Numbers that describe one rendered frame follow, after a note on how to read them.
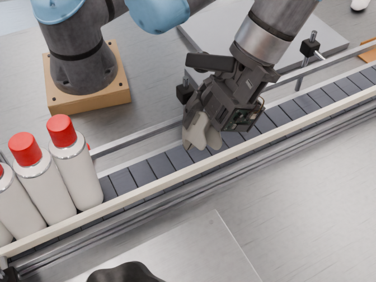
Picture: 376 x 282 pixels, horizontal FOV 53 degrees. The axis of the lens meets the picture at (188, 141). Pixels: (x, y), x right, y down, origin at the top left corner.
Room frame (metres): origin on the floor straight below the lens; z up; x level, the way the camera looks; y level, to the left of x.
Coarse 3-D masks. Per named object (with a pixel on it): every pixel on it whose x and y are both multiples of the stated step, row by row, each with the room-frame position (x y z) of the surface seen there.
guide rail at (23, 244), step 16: (352, 96) 0.56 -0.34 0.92; (368, 96) 0.57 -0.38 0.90; (320, 112) 0.51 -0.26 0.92; (288, 128) 0.47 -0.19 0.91; (240, 144) 0.43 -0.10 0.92; (256, 144) 0.44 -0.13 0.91; (208, 160) 0.40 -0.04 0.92; (224, 160) 0.41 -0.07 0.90; (176, 176) 0.36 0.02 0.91; (128, 192) 0.33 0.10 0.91; (144, 192) 0.33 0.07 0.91; (96, 208) 0.30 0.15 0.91; (112, 208) 0.31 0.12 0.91; (64, 224) 0.27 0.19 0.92; (80, 224) 0.28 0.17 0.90; (32, 240) 0.25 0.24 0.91; (48, 240) 0.25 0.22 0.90; (0, 256) 0.22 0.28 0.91
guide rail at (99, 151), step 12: (360, 48) 0.65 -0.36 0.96; (372, 48) 0.67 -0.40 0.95; (324, 60) 0.61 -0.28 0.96; (336, 60) 0.62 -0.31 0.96; (300, 72) 0.58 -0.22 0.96; (312, 72) 0.59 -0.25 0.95; (276, 84) 0.55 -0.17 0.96; (168, 120) 0.45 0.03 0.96; (180, 120) 0.45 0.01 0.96; (144, 132) 0.42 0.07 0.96; (156, 132) 0.43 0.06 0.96; (108, 144) 0.40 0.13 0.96; (120, 144) 0.40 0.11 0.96; (96, 156) 0.38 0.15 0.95
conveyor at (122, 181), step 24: (360, 72) 0.67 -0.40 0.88; (312, 96) 0.59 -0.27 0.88; (336, 96) 0.59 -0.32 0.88; (264, 120) 0.52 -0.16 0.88; (288, 120) 0.52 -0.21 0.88; (264, 144) 0.46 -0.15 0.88; (144, 168) 0.40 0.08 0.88; (168, 168) 0.40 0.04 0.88; (216, 168) 0.40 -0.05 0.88; (120, 192) 0.35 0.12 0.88
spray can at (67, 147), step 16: (48, 128) 0.33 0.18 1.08; (64, 128) 0.33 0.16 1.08; (48, 144) 0.33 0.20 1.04; (64, 144) 0.32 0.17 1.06; (80, 144) 0.33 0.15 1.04; (64, 160) 0.31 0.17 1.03; (80, 160) 0.32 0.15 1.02; (64, 176) 0.31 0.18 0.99; (80, 176) 0.31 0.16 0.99; (96, 176) 0.34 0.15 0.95; (80, 192) 0.31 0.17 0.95; (96, 192) 0.32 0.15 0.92; (80, 208) 0.31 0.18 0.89
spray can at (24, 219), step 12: (0, 168) 0.28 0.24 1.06; (12, 168) 0.29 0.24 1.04; (0, 180) 0.27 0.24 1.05; (12, 180) 0.27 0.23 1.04; (0, 192) 0.26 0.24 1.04; (12, 192) 0.27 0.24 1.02; (24, 192) 0.28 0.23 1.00; (0, 204) 0.25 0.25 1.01; (12, 204) 0.26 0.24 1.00; (24, 204) 0.27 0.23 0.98; (0, 216) 0.25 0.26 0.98; (12, 216) 0.25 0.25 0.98; (24, 216) 0.26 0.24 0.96; (36, 216) 0.28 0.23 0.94; (12, 228) 0.25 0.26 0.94; (24, 228) 0.25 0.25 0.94; (36, 228) 0.26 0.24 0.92
